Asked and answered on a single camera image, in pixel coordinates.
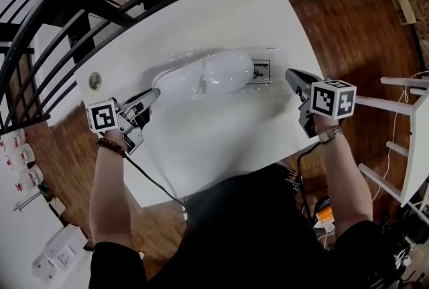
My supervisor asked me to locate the white slatted side table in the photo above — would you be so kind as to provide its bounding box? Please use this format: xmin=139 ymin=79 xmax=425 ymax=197
xmin=357 ymin=76 xmax=429 ymax=212

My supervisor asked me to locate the cardboard box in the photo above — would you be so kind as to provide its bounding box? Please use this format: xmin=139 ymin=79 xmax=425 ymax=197
xmin=390 ymin=0 xmax=420 ymax=25

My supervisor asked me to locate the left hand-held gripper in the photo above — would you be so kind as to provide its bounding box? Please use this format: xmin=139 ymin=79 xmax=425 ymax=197
xmin=85 ymin=88 xmax=162 ymax=156

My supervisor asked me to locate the thin white cable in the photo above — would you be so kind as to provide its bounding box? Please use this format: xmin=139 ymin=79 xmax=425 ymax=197
xmin=371 ymin=71 xmax=429 ymax=202

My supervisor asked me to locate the white square table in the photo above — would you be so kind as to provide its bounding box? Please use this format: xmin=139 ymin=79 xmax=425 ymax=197
xmin=75 ymin=0 xmax=328 ymax=210

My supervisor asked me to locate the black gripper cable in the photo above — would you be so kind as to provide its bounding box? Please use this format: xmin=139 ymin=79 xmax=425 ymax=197
xmin=296 ymin=141 xmax=323 ymax=215
xmin=125 ymin=156 xmax=188 ymax=212

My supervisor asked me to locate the person's black shirt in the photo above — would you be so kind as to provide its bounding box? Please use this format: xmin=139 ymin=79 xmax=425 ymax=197
xmin=88 ymin=163 xmax=403 ymax=289

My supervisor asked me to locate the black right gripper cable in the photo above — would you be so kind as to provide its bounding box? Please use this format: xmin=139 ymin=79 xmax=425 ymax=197
xmin=296 ymin=141 xmax=323 ymax=215

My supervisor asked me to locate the black metal railing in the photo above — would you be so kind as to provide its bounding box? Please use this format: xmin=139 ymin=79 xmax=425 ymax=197
xmin=0 ymin=0 xmax=429 ymax=134

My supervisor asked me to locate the brown bead bracelet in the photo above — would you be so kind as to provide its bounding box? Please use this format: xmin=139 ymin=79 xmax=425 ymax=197
xmin=96 ymin=137 xmax=128 ymax=159

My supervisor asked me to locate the clear bottle with red label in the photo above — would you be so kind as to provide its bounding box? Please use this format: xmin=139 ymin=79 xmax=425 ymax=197
xmin=1 ymin=129 xmax=28 ymax=148
xmin=15 ymin=165 xmax=45 ymax=192
xmin=5 ymin=143 xmax=35 ymax=168

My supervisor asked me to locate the person's left forearm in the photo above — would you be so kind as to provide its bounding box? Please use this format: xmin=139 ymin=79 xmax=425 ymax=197
xmin=88 ymin=133 xmax=132 ymax=253

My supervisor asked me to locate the white wall socket box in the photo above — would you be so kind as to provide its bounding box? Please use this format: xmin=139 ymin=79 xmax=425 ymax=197
xmin=32 ymin=225 xmax=88 ymax=284

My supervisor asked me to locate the orange box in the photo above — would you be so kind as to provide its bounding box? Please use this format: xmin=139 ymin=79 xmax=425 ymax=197
xmin=316 ymin=206 xmax=334 ymax=222

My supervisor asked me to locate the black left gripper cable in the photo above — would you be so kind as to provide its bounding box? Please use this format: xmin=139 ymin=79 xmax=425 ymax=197
xmin=125 ymin=156 xmax=188 ymax=212

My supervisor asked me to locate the metal wristwatch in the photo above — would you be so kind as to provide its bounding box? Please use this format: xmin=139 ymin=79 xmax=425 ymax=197
xmin=317 ymin=125 xmax=344 ymax=146

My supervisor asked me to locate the metal rod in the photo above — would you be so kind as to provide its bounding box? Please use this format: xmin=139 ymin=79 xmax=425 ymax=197
xmin=13 ymin=191 xmax=44 ymax=212

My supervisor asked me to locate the person's right forearm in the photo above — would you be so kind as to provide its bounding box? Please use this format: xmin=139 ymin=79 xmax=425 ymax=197
xmin=314 ymin=119 xmax=375 ymax=240

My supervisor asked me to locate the small white box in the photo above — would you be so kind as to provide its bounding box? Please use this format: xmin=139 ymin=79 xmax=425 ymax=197
xmin=48 ymin=196 xmax=66 ymax=219

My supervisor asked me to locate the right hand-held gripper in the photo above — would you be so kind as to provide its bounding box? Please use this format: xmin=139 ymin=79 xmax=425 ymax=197
xmin=285 ymin=68 xmax=357 ymax=139

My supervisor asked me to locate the round table cable grommet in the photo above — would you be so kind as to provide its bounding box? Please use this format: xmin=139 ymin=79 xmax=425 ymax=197
xmin=88 ymin=71 xmax=103 ymax=91

